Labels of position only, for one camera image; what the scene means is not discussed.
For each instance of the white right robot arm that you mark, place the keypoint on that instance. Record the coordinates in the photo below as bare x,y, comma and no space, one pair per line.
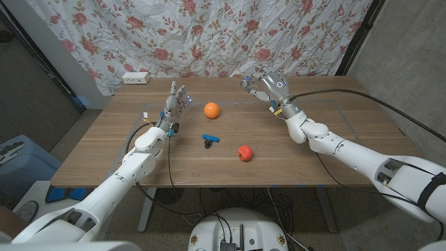
348,153

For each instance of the red apple-shaped object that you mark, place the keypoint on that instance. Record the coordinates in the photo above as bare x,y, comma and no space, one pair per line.
245,153

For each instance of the white robot torso base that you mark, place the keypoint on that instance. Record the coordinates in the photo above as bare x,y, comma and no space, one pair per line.
237,226

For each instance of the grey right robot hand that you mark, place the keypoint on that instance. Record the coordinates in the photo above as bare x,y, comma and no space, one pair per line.
275,87

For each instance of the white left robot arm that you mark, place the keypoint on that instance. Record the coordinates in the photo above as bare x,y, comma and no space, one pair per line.
132,169

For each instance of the blue storage bin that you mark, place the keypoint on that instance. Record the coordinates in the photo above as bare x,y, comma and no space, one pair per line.
28,171

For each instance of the orange fruit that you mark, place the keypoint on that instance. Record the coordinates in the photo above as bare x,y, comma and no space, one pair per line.
212,110

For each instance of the clear glass salt shaker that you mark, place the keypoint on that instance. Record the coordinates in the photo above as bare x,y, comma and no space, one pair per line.
248,85

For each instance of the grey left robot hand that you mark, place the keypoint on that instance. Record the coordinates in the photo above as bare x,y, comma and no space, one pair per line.
172,108

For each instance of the black backdrop stand pole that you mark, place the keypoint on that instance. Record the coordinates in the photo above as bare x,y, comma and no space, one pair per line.
360,35

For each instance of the white mat with blue shapes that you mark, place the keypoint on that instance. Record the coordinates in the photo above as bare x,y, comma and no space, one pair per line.
33,190

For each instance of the white power strip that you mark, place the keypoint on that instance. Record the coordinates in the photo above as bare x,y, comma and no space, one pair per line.
136,77

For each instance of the floral backdrop cloth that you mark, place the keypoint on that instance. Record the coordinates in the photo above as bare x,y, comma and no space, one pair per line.
209,35

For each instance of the grey table leg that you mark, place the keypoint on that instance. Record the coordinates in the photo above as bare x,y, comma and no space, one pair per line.
327,209
146,209

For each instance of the blue black screwdriver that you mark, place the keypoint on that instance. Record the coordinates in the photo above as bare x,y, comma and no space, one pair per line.
210,138

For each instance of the black round floor base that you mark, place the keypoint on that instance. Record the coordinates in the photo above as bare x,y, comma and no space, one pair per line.
169,196

